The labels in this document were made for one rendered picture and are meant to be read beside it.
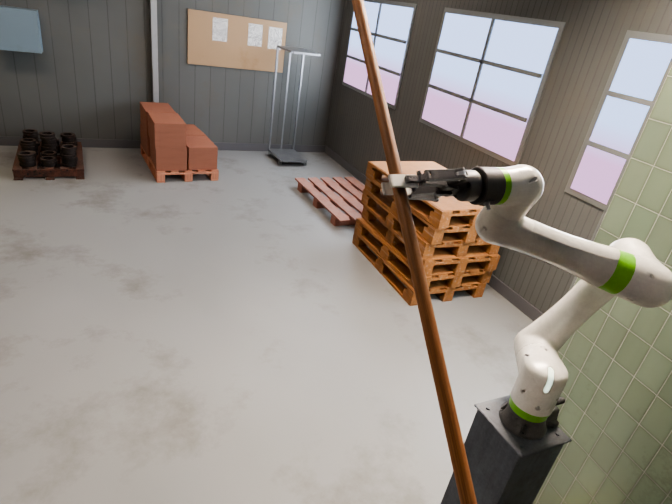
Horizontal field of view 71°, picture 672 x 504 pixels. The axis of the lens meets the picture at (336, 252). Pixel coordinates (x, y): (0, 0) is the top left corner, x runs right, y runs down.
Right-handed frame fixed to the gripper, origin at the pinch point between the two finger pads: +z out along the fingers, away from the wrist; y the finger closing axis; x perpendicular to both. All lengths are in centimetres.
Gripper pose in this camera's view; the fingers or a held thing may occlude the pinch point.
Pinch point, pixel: (399, 184)
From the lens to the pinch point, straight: 109.1
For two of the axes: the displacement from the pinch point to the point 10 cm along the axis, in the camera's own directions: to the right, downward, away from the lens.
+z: -9.3, 0.4, -3.7
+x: -1.6, -9.4, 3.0
